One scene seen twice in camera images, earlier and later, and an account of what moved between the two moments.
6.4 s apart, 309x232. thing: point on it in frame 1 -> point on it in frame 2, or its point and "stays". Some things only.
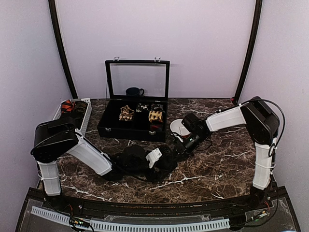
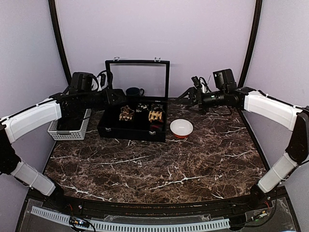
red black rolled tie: x=156 y=126 stays
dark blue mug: x=133 y=91 stays
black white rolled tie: x=141 y=108 stays
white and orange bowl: x=176 y=126 stays
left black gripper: x=151 y=177 -> x=108 y=102
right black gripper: x=182 y=149 -> x=194 y=92
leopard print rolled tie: x=126 y=114 stays
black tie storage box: x=137 y=94 stays
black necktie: x=172 y=159 -> x=119 y=98
